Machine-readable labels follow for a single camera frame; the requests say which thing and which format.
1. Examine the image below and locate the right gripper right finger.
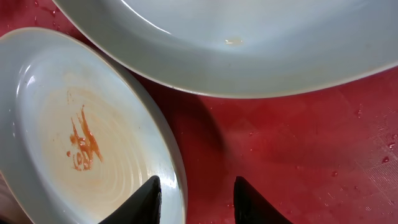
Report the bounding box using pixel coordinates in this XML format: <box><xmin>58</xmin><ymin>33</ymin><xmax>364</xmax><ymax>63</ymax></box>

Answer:
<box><xmin>233</xmin><ymin>176</ymin><xmax>292</xmax><ymax>224</ymax></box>

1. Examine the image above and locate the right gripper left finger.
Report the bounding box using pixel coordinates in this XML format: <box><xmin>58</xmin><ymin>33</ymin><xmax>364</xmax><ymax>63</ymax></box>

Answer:
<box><xmin>99</xmin><ymin>175</ymin><xmax>162</xmax><ymax>224</ymax></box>

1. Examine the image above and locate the white plate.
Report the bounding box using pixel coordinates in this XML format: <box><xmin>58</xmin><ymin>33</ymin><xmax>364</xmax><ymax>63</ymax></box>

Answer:
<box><xmin>55</xmin><ymin>0</ymin><xmax>397</xmax><ymax>98</ymax></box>
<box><xmin>1</xmin><ymin>27</ymin><xmax>187</xmax><ymax>223</ymax></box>

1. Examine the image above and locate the red plastic tray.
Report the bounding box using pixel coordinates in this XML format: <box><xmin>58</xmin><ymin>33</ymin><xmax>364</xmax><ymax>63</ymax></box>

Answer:
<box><xmin>1</xmin><ymin>1</ymin><xmax>397</xmax><ymax>223</ymax></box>

